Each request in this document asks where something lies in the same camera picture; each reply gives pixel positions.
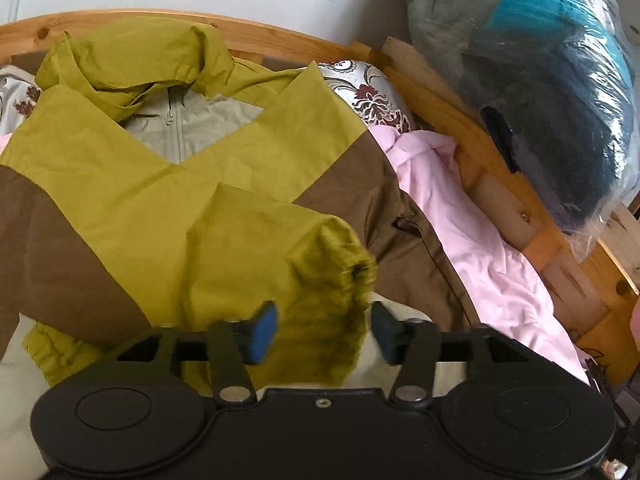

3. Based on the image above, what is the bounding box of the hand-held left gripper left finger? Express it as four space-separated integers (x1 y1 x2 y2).
116 301 279 408

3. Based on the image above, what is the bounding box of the pink bed sheet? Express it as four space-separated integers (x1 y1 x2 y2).
367 127 592 386

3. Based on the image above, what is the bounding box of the olive brown beige jacket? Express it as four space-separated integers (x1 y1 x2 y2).
0 16 482 392

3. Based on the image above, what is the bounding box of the wooden bed frame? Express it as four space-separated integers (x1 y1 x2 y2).
0 8 640 387

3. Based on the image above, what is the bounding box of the clear plastic bag of clothes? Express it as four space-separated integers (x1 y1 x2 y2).
402 0 640 262

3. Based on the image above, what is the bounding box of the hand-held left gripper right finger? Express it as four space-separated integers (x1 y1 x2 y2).
371 302 532 409

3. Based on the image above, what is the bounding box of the large floral pillow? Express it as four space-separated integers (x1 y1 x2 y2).
317 60 417 134

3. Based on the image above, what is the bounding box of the small floral pillow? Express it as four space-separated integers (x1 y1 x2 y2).
0 65 45 136

